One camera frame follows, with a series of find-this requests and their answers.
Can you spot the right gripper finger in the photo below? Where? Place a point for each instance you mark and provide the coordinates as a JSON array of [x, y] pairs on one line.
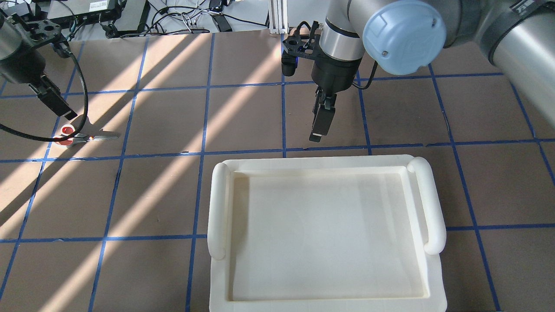
[[330, 106], [320, 119]]

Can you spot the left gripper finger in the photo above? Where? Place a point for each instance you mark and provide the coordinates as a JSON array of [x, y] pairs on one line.
[[50, 95]]

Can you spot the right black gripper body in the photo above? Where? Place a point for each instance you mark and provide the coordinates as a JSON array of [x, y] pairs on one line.
[[334, 73]]

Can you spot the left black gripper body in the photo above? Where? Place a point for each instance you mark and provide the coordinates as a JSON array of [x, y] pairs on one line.
[[20, 68]]

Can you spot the red and white scissors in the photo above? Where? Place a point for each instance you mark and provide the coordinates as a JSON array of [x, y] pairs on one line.
[[72, 137]]

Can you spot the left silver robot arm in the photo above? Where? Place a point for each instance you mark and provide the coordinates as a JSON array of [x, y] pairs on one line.
[[8, 42]]

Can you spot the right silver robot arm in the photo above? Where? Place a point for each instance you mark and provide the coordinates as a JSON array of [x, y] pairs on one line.
[[516, 36]]

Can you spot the grey network box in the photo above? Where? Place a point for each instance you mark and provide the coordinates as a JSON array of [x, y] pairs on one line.
[[65, 12]]

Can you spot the white plastic tray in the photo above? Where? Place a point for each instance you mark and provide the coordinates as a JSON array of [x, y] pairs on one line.
[[326, 234]]

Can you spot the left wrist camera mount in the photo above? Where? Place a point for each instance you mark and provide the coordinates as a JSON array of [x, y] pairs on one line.
[[37, 34]]

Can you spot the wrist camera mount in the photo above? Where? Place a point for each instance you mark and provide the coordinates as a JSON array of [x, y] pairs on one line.
[[37, 34], [303, 43]]

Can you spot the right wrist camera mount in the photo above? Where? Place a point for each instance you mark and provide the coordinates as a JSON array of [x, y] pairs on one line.
[[303, 43]]

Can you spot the aluminium frame post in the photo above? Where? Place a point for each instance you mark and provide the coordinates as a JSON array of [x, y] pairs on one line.
[[278, 21]]

